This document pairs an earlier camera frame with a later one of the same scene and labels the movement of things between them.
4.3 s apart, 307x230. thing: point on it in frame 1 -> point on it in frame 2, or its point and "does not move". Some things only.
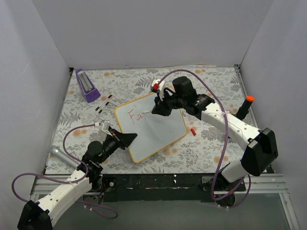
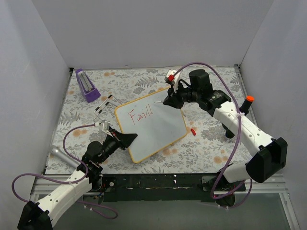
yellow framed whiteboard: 155,132 does not move
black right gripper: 161,107 -> 177,97
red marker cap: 194,132 does not move
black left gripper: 118,140 does not move
